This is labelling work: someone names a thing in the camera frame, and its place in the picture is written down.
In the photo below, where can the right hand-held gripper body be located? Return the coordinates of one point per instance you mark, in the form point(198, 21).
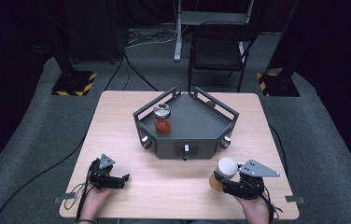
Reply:
point(253, 186)

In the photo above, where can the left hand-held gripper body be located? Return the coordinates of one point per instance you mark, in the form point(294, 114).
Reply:
point(99, 177)

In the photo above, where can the white lid spice jar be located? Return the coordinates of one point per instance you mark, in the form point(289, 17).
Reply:
point(227, 166)

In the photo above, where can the silver lid spice jar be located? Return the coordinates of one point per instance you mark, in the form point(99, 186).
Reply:
point(162, 119)

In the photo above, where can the black corner rack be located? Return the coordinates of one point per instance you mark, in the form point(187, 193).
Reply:
point(195, 124)

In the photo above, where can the person's right hand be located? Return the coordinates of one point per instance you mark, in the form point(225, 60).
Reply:
point(259, 210)

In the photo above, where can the person's left hand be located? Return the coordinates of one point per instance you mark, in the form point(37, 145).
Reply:
point(91, 203)

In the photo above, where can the grey tape strip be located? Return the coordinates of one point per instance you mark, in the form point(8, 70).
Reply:
point(63, 198)
point(294, 199)

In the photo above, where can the black wristband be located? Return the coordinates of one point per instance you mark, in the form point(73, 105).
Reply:
point(86, 221)

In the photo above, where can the small brown round object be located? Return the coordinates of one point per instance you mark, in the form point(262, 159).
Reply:
point(210, 104)

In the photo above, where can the black stand with striped base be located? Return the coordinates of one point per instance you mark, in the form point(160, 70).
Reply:
point(277, 85)
point(74, 82)

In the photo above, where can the black folding chair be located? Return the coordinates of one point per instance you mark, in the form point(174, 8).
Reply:
point(217, 53)

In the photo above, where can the black equipment case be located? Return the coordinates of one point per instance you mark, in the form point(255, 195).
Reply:
point(97, 31)

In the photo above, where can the white metal stand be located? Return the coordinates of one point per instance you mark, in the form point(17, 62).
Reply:
point(178, 37)

